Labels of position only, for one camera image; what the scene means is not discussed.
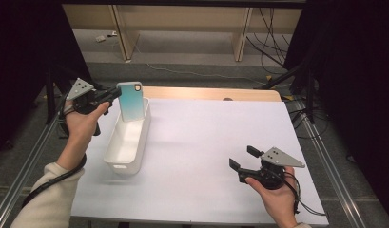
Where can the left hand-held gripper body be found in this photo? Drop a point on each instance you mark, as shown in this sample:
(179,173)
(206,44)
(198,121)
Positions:
(80,89)

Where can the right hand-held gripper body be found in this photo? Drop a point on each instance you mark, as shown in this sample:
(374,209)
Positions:
(279,158)

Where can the iridescent phone case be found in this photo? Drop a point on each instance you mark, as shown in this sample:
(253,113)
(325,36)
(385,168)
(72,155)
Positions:
(130,101)

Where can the white plastic storage bin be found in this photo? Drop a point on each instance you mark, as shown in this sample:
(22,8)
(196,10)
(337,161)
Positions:
(127,142)

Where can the person's left hand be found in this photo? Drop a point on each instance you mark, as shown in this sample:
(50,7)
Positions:
(81,126)

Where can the person's right hand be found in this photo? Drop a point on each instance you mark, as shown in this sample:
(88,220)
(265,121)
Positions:
(284,199)

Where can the white table cover sheet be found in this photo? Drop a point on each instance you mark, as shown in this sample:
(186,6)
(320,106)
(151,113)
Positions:
(198,142)

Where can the small white floor object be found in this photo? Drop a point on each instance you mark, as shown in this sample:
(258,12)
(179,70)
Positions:
(100,38)

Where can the black curtain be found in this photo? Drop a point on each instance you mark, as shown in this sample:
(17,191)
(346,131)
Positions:
(357,79)
(21,63)

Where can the light wooden shelf unit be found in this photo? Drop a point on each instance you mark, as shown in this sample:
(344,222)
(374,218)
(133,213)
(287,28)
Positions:
(182,19)

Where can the metal floor rail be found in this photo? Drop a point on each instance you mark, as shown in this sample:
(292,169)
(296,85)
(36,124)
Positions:
(334,177)
(21,174)

